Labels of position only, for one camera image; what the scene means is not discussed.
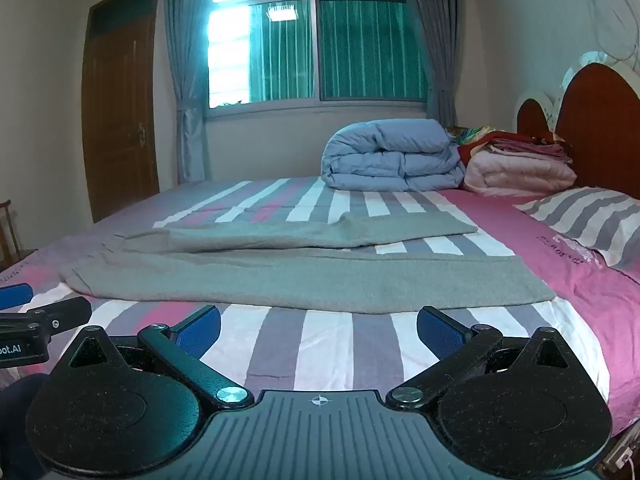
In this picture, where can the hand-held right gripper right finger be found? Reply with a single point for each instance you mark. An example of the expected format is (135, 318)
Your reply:
(440, 334)

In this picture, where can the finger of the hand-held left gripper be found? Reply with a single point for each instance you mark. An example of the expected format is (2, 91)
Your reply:
(14, 296)
(60, 314)

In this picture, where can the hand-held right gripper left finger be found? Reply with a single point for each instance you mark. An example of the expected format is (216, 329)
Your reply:
(200, 334)

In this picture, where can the grey blanket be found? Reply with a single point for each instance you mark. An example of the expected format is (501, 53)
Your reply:
(300, 280)

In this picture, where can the wooden chair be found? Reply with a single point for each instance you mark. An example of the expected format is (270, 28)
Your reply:
(7, 237)

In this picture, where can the person's dark trouser leg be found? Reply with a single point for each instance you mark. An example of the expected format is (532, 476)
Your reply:
(17, 430)

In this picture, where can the bed with striped sheet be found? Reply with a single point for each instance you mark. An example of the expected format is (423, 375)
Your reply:
(325, 347)

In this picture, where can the pink folded quilt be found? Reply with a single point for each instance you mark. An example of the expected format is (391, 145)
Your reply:
(520, 172)

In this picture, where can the blue folded duvet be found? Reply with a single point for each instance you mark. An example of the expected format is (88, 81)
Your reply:
(395, 157)

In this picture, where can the striped pillow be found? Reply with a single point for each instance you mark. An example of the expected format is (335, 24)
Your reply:
(590, 220)

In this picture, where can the red patterned folded blanket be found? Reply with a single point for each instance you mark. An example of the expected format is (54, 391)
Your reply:
(515, 142)

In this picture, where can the brown wooden door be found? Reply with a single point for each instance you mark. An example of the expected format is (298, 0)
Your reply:
(120, 110)

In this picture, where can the red wooden headboard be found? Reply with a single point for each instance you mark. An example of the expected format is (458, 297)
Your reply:
(600, 120)

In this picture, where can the window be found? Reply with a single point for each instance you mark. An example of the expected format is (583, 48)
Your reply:
(320, 35)

